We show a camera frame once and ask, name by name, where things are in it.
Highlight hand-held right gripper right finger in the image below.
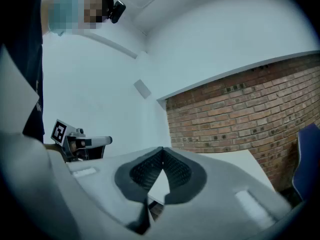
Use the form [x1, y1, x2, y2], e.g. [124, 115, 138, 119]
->
[152, 146, 293, 239]

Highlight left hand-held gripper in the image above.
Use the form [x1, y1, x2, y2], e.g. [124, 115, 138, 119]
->
[50, 118, 114, 163]

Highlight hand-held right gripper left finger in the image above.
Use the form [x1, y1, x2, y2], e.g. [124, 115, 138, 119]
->
[66, 146, 164, 236]

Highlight person's left forearm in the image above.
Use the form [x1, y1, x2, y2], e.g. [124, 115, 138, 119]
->
[43, 143, 63, 152]

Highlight blue chair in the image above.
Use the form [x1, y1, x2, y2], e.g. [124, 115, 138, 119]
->
[291, 122, 320, 201]

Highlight person's head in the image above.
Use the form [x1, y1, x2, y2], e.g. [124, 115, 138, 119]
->
[41, 0, 115, 37]

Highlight light blue face mask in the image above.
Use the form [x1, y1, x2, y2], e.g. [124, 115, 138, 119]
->
[47, 0, 86, 36]

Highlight grey wall plate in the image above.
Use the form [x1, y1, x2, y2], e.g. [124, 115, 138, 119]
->
[133, 78, 153, 100]

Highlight black head camera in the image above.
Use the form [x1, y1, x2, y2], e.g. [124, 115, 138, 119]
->
[109, 0, 127, 24]

